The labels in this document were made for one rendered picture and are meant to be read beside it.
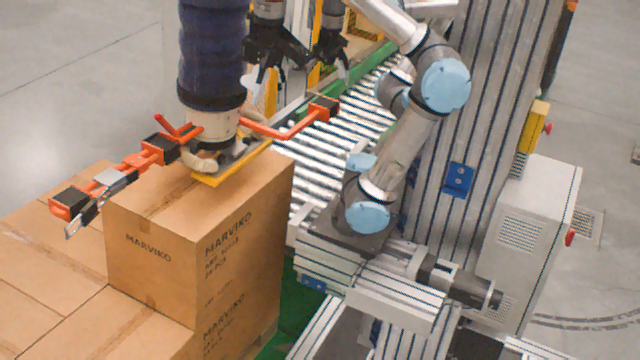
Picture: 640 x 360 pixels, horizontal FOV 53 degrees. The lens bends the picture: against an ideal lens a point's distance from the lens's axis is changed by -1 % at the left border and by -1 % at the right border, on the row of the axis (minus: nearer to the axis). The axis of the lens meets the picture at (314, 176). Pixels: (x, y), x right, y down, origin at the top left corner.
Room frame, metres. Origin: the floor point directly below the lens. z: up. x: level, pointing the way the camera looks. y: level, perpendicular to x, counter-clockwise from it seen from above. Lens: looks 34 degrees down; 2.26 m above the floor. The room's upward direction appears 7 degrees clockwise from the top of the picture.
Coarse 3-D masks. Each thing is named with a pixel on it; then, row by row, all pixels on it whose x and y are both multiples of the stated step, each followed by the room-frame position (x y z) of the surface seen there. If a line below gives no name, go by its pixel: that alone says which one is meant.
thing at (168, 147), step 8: (152, 136) 1.66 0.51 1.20; (160, 136) 1.67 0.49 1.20; (168, 136) 1.66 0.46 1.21; (144, 144) 1.61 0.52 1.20; (152, 144) 1.62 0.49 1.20; (160, 144) 1.63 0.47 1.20; (168, 144) 1.63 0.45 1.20; (176, 144) 1.63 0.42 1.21; (152, 152) 1.59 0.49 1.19; (160, 152) 1.58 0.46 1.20; (168, 152) 1.59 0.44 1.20; (176, 152) 1.63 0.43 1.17; (160, 160) 1.58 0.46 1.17; (168, 160) 1.59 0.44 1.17
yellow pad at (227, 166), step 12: (252, 144) 1.89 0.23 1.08; (264, 144) 1.91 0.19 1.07; (216, 156) 1.79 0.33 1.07; (228, 156) 1.80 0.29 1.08; (240, 156) 1.80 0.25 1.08; (252, 156) 1.83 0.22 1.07; (228, 168) 1.73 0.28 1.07; (240, 168) 1.77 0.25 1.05; (204, 180) 1.66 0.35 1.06; (216, 180) 1.66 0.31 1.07
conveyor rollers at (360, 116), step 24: (384, 72) 3.83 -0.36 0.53; (360, 96) 3.42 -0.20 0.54; (336, 120) 3.09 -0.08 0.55; (360, 120) 3.12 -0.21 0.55; (384, 120) 3.16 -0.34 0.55; (288, 144) 2.79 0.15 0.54; (312, 144) 2.83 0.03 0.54; (336, 144) 2.87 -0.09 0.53; (312, 168) 2.62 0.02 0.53; (336, 168) 2.67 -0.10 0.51; (312, 192) 2.41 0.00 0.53; (336, 192) 2.46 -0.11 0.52
